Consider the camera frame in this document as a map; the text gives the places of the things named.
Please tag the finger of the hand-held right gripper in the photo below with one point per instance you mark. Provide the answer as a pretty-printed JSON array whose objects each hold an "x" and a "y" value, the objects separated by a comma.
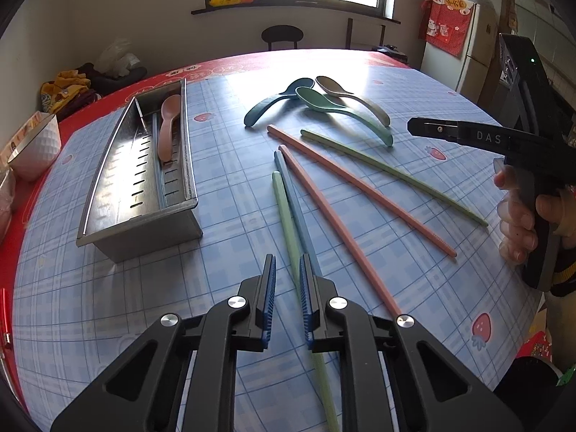
[{"x": 450, "y": 131}]

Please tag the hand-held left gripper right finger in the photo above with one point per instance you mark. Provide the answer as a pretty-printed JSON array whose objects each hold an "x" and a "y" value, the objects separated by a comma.
[{"x": 305, "y": 297}]

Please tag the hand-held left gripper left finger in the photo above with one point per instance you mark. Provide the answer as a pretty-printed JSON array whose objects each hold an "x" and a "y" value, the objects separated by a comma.
[{"x": 270, "y": 297}]

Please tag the green chopstick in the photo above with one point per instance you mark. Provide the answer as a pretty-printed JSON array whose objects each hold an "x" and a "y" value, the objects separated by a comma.
[
  {"x": 396, "y": 175},
  {"x": 283, "y": 211}
]

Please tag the pink chopstick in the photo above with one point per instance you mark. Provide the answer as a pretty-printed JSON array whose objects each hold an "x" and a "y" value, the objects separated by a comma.
[
  {"x": 333, "y": 220},
  {"x": 360, "y": 189}
]

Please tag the beige spoon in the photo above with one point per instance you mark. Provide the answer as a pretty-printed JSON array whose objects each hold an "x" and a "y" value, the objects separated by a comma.
[{"x": 330, "y": 85}]

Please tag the green spoon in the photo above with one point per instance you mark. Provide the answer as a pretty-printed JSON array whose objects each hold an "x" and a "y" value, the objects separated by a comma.
[{"x": 315, "y": 99}]

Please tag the metal utensil tray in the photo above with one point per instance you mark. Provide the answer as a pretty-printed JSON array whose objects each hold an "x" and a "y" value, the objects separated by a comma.
[{"x": 117, "y": 198}]

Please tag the person's right forearm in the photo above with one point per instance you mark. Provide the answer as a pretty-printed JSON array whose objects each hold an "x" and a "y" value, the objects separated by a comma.
[{"x": 564, "y": 283}]

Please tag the person's right hand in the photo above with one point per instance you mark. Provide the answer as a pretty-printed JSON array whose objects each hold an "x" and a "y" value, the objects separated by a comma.
[{"x": 517, "y": 216}]

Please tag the white fridge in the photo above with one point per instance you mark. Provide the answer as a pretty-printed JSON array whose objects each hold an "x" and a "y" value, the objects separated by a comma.
[{"x": 479, "y": 54}]

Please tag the small black device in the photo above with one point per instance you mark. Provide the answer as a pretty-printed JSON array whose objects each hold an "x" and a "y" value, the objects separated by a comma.
[{"x": 389, "y": 49}]

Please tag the red printed cloth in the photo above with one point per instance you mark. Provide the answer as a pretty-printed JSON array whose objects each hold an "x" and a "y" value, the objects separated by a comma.
[{"x": 445, "y": 27}]

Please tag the dark wooden chair back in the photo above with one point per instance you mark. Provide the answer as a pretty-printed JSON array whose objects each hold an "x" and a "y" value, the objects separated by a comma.
[{"x": 350, "y": 31}]

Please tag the dark blue spoon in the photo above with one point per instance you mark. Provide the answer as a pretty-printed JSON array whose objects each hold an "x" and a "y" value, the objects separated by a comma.
[{"x": 258, "y": 112}]

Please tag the black round chair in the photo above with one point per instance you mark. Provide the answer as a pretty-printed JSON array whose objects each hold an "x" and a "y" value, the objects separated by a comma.
[{"x": 282, "y": 33}]

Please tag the red printed bag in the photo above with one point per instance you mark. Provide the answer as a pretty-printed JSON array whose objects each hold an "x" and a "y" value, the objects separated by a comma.
[{"x": 540, "y": 346}]

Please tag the pink spoon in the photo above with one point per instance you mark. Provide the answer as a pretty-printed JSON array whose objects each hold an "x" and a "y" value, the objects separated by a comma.
[{"x": 171, "y": 108}]

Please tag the black bin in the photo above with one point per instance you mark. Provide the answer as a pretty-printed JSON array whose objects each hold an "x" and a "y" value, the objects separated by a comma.
[{"x": 526, "y": 375}]

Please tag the red tablecloth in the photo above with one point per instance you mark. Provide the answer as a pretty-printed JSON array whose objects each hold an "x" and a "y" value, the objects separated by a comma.
[{"x": 112, "y": 94}]

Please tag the yellow toy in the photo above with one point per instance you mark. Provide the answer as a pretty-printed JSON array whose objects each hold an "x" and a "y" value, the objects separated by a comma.
[{"x": 229, "y": 0}]

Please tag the dark bag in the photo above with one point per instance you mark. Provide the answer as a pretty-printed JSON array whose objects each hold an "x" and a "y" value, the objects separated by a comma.
[{"x": 117, "y": 82}]

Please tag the white textured bowl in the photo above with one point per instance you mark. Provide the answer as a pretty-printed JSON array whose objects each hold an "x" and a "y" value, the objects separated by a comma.
[{"x": 36, "y": 153}]

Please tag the pinkish plastic bag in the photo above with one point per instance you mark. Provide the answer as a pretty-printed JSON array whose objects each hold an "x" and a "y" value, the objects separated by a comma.
[{"x": 5, "y": 202}]

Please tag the clear plastic bag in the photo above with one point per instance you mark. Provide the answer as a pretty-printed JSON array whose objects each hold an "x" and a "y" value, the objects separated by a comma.
[{"x": 117, "y": 56}]

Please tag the yellow and maroon clothes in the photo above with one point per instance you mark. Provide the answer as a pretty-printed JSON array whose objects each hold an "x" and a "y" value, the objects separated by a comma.
[{"x": 67, "y": 85}]

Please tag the orange snack packet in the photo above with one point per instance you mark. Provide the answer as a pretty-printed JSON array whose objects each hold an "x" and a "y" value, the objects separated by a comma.
[{"x": 18, "y": 132}]

